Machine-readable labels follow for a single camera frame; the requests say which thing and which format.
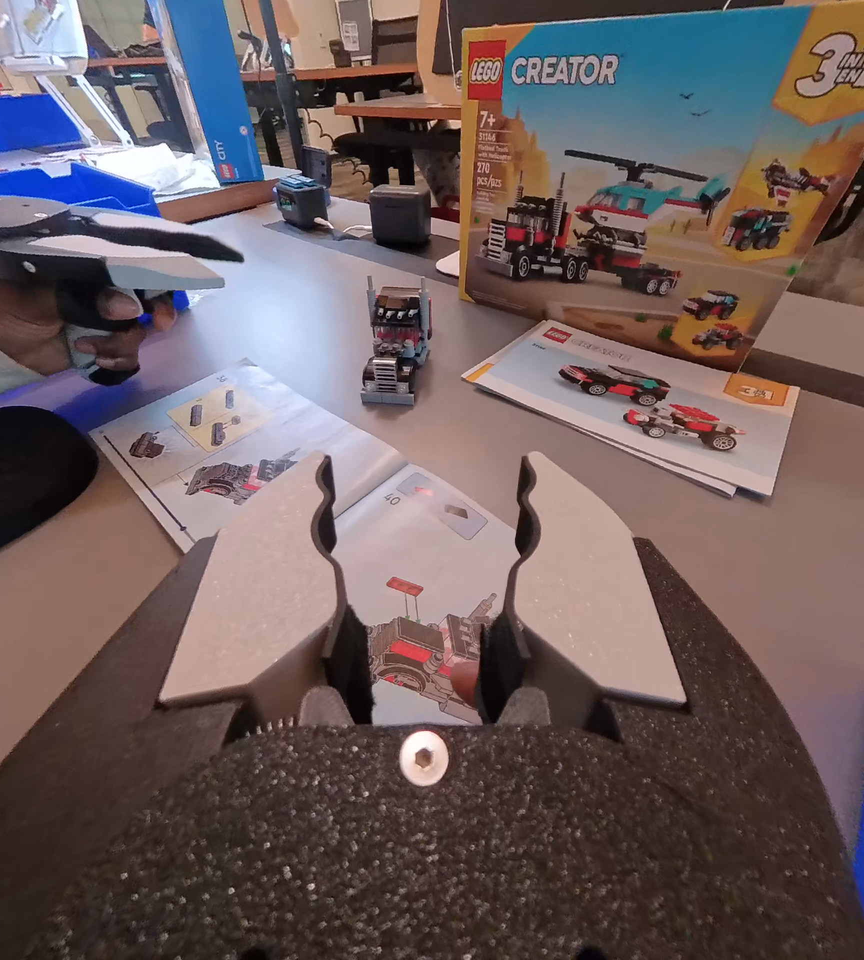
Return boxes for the black red lego truck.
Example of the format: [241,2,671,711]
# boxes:
[359,274,435,408]

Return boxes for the black cube device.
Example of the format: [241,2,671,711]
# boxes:
[366,182,433,249]

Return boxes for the battery charger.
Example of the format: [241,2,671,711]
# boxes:
[273,174,332,231]

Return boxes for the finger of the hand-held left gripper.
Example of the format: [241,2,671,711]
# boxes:
[102,238,227,294]
[64,206,247,265]

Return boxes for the black board panel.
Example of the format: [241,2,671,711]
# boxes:
[430,0,787,76]

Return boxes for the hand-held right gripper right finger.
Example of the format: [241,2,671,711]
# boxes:
[475,450,690,725]

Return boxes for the black metal pole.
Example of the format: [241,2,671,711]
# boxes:
[258,0,307,175]

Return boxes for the small blue lego box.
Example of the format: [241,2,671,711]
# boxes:
[164,0,266,186]

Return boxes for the open instruction booklet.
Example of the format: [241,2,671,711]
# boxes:
[88,360,521,726]

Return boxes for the person's left hand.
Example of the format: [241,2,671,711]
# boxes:
[0,279,178,387]

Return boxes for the closed instruction booklets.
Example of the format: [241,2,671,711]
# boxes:
[460,320,802,501]

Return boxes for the black wrist rest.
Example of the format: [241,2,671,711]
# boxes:
[0,405,101,577]

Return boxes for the wooden background table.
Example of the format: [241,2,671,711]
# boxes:
[240,63,422,170]
[333,93,465,198]

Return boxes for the white cable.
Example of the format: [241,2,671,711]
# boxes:
[310,216,375,243]

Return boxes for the large lego set box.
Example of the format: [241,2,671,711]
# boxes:
[456,3,864,374]

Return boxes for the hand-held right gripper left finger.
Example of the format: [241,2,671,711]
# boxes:
[156,450,375,726]

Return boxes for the clear acrylic stand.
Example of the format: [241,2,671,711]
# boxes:
[0,0,138,153]

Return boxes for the blue plastic bin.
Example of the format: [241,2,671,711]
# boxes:
[0,91,193,312]

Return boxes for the clear plastic bags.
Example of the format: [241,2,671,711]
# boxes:
[75,141,217,202]

